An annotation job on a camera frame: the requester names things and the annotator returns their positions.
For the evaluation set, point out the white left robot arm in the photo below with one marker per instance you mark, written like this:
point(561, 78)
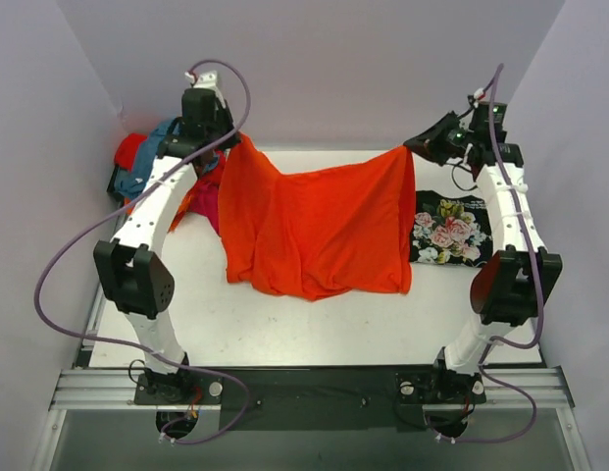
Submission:
point(129, 266)

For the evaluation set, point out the pink t-shirt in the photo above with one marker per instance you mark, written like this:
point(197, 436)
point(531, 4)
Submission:
point(204, 202)

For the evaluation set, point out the red t-shirt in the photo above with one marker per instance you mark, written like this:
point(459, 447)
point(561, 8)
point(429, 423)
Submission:
point(126, 152)

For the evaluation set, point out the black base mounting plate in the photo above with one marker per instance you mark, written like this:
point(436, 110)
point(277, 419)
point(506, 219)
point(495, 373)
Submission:
point(335, 398)

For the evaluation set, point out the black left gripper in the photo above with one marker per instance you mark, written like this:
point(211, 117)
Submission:
point(225, 137)

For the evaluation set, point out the blue t-shirt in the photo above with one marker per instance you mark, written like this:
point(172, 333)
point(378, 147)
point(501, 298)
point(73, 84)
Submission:
point(132, 182)

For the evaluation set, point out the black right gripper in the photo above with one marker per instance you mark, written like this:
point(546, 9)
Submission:
point(436, 142)

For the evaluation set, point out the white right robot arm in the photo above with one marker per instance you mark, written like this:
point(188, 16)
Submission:
point(515, 282)

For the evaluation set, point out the black floral t-shirt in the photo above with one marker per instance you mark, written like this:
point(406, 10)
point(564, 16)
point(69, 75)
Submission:
point(453, 231)

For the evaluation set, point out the light orange t-shirt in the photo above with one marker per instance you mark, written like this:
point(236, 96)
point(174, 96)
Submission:
point(181, 211)

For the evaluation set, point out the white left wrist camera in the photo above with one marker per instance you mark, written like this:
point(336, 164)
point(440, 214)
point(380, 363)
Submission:
point(208, 80)

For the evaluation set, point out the aluminium front rail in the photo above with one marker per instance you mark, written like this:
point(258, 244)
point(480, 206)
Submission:
point(112, 389)

